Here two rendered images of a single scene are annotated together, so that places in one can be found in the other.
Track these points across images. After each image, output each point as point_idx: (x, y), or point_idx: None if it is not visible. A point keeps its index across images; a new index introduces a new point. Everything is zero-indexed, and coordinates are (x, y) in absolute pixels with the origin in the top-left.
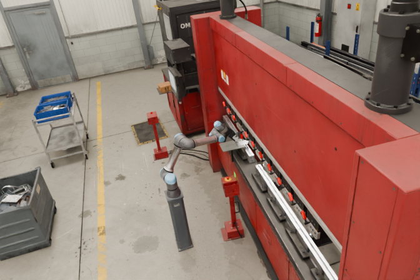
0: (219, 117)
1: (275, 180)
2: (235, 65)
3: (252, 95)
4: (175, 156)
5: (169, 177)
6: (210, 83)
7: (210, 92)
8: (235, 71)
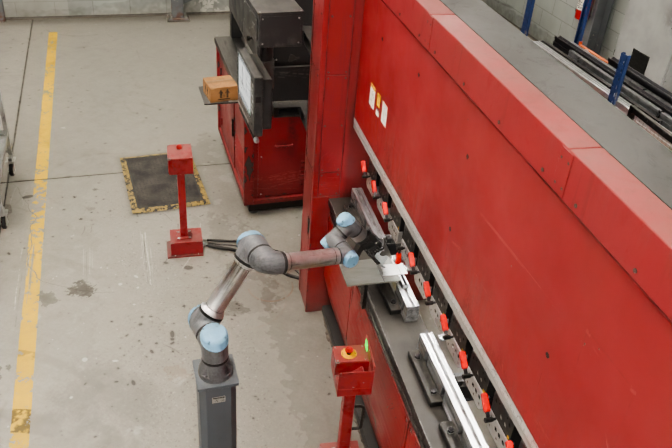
0: (342, 189)
1: (473, 394)
2: (417, 91)
3: (451, 179)
4: (233, 285)
5: (211, 333)
6: (338, 109)
7: (333, 129)
8: (413, 105)
